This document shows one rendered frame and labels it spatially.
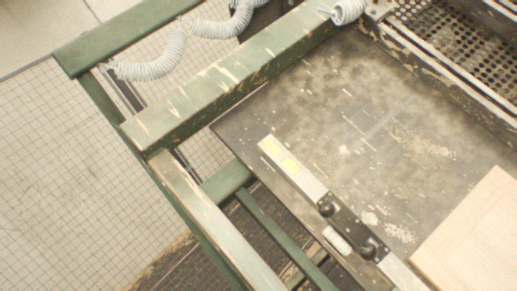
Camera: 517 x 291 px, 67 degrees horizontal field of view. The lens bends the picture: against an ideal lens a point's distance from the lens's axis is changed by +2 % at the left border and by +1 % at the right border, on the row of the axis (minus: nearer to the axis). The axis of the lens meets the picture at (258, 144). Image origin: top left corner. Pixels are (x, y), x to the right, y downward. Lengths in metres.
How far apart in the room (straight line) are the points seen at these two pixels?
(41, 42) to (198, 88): 4.62
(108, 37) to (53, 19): 4.29
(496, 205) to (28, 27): 5.26
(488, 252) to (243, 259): 0.60
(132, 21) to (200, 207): 0.75
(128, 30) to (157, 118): 0.50
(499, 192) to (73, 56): 1.31
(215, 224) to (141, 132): 0.30
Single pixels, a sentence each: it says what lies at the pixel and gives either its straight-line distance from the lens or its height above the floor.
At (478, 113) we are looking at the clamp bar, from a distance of 1.27.
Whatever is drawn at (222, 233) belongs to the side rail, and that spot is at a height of 1.58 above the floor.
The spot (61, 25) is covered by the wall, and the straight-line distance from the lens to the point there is 5.70.
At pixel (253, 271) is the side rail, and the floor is 1.48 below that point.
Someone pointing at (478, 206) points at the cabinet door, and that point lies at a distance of 1.16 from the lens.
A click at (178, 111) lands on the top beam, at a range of 1.03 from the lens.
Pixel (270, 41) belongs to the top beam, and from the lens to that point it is 1.16.
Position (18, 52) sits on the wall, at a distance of 5.55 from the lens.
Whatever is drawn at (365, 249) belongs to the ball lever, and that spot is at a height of 1.44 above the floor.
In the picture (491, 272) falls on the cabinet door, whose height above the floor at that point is 1.16.
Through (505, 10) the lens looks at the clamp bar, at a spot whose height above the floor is 1.55.
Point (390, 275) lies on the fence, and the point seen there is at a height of 1.30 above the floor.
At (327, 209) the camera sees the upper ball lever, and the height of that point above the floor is 1.53.
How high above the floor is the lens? 1.95
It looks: 15 degrees down
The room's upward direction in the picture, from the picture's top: 33 degrees counter-clockwise
